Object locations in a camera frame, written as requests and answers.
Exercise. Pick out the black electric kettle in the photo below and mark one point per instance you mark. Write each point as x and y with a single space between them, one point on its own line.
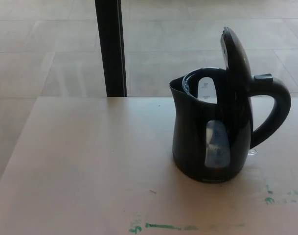
195 137

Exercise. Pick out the black vertical post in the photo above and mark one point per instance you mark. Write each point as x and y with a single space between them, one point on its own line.
110 49

